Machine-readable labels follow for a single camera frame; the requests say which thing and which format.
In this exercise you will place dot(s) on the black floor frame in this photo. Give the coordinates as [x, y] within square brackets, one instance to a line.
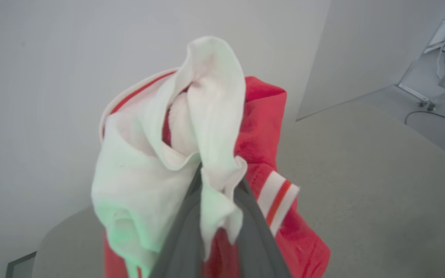
[14, 266]

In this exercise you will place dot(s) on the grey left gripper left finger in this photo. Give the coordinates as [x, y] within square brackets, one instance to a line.
[182, 247]

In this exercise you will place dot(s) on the red and white t-shirt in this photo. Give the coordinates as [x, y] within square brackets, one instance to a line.
[145, 181]

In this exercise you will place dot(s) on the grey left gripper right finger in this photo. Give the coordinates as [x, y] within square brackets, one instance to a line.
[257, 247]

